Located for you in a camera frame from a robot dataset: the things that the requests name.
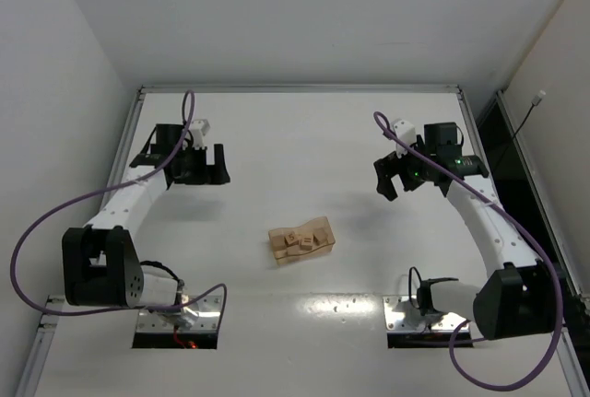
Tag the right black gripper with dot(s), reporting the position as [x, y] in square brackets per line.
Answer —
[398, 169]

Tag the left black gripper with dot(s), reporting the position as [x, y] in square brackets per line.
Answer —
[203, 165]

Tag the wooden block letter D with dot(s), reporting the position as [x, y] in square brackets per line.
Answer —
[291, 238]

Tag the amber transparent plastic container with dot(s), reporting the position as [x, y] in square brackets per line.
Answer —
[313, 239]

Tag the wooden block stack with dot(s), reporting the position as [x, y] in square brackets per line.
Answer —
[306, 242]

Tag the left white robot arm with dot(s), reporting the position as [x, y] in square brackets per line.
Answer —
[100, 261]

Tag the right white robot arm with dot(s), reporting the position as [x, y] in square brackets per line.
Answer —
[522, 295]

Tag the small wooden cube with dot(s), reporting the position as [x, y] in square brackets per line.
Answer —
[320, 236]

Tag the wooden cube far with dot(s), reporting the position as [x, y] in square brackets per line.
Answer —
[293, 251]

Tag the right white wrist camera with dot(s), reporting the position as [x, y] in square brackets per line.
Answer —
[405, 132]

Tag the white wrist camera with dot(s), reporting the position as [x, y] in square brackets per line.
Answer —
[197, 133]
[405, 132]

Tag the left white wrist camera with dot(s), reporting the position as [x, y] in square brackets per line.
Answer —
[197, 133]

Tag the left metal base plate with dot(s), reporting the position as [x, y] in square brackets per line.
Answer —
[201, 317]

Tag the metal base plate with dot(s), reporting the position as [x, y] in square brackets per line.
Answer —
[401, 318]
[201, 317]

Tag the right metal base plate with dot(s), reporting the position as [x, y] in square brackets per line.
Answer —
[401, 318]

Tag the black wall cable white plug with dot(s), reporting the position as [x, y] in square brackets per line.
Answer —
[535, 102]

